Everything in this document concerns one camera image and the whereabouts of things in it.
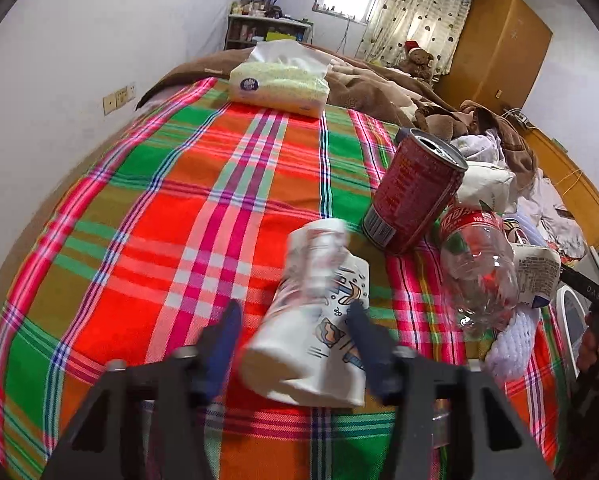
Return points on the wooden wardrobe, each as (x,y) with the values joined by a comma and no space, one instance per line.
(494,45)

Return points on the green box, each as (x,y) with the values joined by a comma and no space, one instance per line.
(279,36)

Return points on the patterned curtain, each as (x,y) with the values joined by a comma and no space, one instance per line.
(419,5)

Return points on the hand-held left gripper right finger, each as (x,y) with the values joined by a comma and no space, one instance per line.
(370,355)

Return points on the wooden headboard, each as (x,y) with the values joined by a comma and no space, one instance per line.
(579,195)

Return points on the shelf unit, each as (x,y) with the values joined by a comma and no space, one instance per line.
(249,30)

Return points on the red drink can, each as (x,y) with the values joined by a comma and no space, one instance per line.
(409,195)

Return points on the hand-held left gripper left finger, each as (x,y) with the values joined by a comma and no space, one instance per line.
(224,352)

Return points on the brown blanket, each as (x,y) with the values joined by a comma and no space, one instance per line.
(369,90)

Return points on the clear plastic bottle red label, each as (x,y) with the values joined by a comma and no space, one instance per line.
(479,270)

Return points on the beige wall socket panel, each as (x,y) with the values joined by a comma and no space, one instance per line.
(110,104)

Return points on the teddy bear with red hat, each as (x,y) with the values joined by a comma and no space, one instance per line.
(418,60)

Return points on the plaid cloth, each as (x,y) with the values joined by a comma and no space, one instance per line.
(154,220)

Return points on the soft tissue pack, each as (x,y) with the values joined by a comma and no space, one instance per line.
(279,90)

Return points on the white printed paper cup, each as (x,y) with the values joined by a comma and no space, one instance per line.
(299,350)

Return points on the white trash bin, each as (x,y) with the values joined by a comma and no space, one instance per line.
(572,320)

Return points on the white carton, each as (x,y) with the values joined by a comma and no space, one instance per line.
(534,275)

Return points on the power strip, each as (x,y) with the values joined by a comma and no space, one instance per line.
(515,116)

